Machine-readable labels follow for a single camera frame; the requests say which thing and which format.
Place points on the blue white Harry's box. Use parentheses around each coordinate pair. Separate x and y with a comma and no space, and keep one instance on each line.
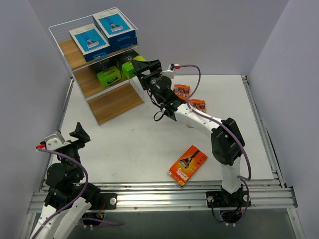
(114,26)

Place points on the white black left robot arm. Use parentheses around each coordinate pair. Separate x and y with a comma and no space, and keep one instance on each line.
(70,194)

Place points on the white wire wooden shelf rack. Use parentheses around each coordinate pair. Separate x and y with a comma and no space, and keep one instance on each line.
(104,103)

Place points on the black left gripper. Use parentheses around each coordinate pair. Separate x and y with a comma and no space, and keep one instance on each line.
(74,143)

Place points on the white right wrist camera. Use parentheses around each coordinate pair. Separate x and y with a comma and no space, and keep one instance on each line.
(170,72)

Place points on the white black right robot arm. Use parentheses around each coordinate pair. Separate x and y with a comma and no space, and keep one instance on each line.
(226,139)

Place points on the orange Gillette cartridge box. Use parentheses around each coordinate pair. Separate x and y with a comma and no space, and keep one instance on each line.
(182,91)

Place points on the green black Gillette Labs box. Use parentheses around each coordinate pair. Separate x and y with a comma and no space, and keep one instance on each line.
(106,73)
(127,56)
(126,68)

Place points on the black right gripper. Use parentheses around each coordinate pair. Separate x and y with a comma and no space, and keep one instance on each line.
(147,75)

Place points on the blue Harry's razor box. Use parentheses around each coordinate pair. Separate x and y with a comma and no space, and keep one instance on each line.
(124,44)
(91,43)

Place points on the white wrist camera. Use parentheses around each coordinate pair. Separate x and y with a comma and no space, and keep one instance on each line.
(51,142)
(170,72)

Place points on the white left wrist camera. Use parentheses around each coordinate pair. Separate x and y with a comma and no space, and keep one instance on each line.
(51,142)

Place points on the orange Gillette Fusion5 box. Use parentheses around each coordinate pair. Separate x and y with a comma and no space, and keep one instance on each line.
(187,165)
(198,104)

